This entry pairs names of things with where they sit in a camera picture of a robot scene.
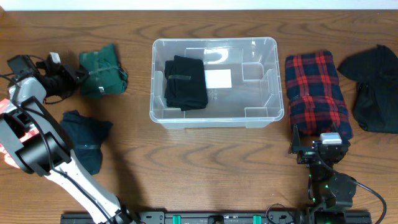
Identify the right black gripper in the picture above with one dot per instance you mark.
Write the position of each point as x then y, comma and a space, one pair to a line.
295, 147

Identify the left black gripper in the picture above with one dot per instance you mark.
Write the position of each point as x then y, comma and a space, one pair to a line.
72, 74

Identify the green cloth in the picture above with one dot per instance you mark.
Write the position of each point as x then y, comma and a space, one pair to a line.
105, 73

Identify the dark navy cloth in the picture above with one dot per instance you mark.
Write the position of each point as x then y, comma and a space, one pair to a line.
87, 135

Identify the black cloth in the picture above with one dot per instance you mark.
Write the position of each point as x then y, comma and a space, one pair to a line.
375, 71
186, 84

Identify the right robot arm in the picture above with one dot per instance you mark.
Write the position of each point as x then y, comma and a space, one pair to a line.
330, 191

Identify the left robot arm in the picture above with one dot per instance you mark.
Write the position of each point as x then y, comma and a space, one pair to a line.
38, 145

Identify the clear plastic storage container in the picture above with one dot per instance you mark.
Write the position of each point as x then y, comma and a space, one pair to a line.
255, 98

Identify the white label in container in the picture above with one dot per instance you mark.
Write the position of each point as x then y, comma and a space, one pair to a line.
218, 79

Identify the red navy plaid cloth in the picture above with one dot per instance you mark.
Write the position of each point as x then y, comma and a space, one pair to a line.
314, 93

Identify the pink crumpled cloth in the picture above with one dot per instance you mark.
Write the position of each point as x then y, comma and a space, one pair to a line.
7, 157

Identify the black crumpled cloth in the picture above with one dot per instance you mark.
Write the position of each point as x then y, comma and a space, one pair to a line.
375, 71

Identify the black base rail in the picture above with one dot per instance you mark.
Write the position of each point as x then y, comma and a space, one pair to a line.
273, 216

